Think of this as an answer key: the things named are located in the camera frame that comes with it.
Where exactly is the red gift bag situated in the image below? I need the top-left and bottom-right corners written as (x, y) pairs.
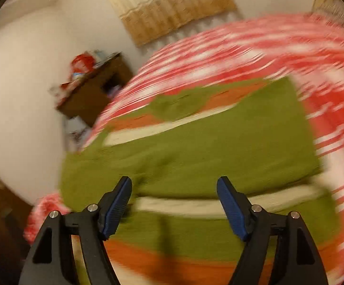
top-left (70, 53), bottom-right (98, 79)

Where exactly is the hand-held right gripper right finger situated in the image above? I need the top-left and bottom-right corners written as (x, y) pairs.
top-left (216, 176), bottom-right (329, 285)

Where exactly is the beige patterned curtain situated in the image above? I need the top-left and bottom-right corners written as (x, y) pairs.
top-left (94, 0), bottom-right (238, 47)

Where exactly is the green orange striped knit sweater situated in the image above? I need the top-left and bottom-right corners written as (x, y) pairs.
top-left (60, 77), bottom-right (343, 285)

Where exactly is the white box with dark print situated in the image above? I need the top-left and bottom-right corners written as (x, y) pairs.
top-left (65, 117), bottom-right (93, 152)

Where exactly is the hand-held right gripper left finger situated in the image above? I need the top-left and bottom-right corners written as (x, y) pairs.
top-left (18, 176), bottom-right (133, 285)

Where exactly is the dark wooden door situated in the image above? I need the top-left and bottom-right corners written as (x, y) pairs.
top-left (0, 160), bottom-right (34, 285)

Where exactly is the red white plaid blanket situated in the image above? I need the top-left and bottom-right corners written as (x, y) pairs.
top-left (24, 13), bottom-right (344, 285)

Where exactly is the brown wooden desk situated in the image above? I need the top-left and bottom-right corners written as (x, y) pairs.
top-left (56, 52), bottom-right (135, 128)

